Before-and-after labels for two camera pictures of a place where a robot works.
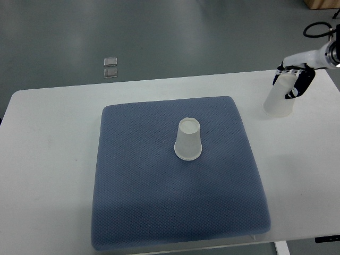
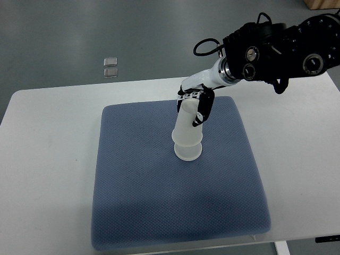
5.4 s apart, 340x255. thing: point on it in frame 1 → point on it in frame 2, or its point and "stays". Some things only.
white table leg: x=281 y=248 stays
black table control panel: x=327 y=239 stays
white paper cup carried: x=275 y=103 → x=184 y=133
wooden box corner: x=319 y=4 stays
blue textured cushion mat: x=144 y=195 stays
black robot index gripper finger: x=279 y=69 → x=181 y=93
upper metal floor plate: x=110 y=61 stays
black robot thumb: x=305 y=77 → x=206 y=101
